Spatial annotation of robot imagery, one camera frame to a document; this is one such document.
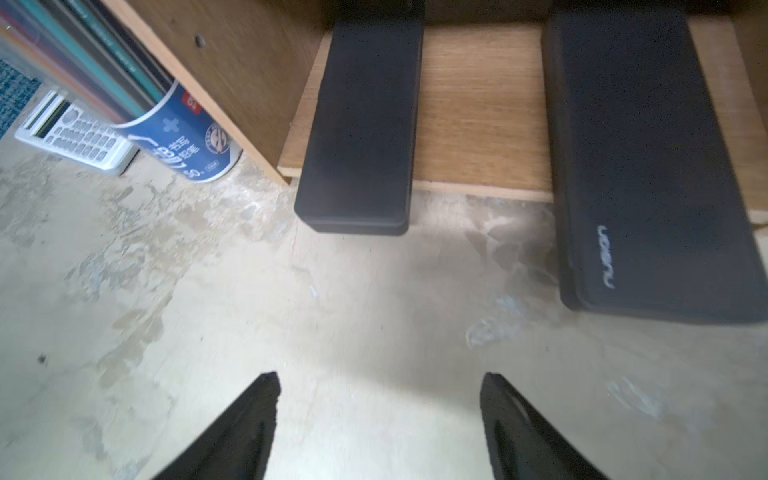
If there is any white calculator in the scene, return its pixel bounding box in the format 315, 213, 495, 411
14, 90, 139, 176

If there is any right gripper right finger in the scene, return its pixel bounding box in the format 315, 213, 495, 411
480, 372, 606, 479

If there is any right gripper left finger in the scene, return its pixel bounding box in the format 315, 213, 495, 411
155, 372, 281, 479

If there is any black pencil case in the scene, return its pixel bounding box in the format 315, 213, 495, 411
541, 4, 767, 324
294, 1, 425, 236

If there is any wooden three-tier shelf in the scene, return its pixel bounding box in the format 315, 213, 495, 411
107, 1, 767, 222

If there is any blue-lid pencil canister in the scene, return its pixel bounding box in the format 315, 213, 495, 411
0, 0, 244, 184

